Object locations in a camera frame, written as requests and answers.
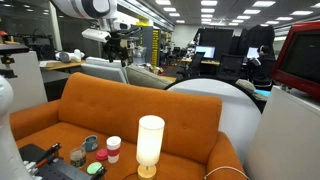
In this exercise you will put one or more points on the pink round lid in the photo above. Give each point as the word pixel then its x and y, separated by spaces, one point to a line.
pixel 102 154

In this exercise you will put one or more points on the lit small computer monitor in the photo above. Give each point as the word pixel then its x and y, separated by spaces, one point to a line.
pixel 252 52

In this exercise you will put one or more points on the black flat pad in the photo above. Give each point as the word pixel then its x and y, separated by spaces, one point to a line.
pixel 30 152

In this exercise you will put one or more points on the red framed screen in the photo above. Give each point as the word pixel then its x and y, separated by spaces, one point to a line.
pixel 300 56

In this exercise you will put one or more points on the lit wide computer monitor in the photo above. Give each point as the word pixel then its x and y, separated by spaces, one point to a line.
pixel 206 51

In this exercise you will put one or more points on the white partition panel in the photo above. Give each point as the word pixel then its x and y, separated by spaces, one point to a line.
pixel 26 80

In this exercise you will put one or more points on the white board panel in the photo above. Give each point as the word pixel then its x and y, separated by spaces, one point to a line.
pixel 286 136

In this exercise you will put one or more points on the black and red pen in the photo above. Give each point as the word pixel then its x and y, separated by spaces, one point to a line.
pixel 48 153

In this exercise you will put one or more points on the teal ceramic mug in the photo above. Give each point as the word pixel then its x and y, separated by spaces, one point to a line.
pixel 90 143

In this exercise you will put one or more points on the green round lid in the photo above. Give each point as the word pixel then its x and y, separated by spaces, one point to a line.
pixel 94 168

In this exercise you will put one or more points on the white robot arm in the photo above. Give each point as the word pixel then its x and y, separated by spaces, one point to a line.
pixel 83 8

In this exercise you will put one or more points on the yellow and black shelf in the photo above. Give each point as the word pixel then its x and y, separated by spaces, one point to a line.
pixel 155 46

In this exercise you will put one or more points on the person with headphones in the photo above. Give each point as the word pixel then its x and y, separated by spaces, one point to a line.
pixel 261 65

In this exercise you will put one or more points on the black curtain booth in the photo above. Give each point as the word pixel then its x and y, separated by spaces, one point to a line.
pixel 216 38

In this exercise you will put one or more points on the grey cushion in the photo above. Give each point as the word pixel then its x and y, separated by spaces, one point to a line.
pixel 146 78

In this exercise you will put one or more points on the clear glass jar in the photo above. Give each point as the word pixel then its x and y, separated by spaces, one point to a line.
pixel 78 157

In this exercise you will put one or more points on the black slim office chair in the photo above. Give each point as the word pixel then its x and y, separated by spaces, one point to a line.
pixel 193 65

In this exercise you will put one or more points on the orange sofa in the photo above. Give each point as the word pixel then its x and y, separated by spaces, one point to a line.
pixel 133 110

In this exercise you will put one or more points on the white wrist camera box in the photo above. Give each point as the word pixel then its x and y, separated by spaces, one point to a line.
pixel 95 34

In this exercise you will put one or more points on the white round table top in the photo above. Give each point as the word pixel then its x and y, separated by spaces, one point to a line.
pixel 236 113

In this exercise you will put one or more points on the black wide office chair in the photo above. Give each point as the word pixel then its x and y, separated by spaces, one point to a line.
pixel 230 66

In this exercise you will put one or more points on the white robot part on desk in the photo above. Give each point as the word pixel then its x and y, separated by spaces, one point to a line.
pixel 68 56

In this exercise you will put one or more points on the white lamp with wooden base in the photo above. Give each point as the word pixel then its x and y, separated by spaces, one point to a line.
pixel 150 140

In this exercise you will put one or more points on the wooden desk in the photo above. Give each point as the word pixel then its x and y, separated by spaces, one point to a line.
pixel 63 65

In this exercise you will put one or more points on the white and pink cup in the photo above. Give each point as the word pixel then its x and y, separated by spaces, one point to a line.
pixel 113 149

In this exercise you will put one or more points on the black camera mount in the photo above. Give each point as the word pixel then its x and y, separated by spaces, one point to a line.
pixel 10 50

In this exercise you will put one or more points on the black perforated box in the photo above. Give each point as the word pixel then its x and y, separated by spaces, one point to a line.
pixel 63 170

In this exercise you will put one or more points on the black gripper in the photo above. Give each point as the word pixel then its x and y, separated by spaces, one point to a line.
pixel 116 41

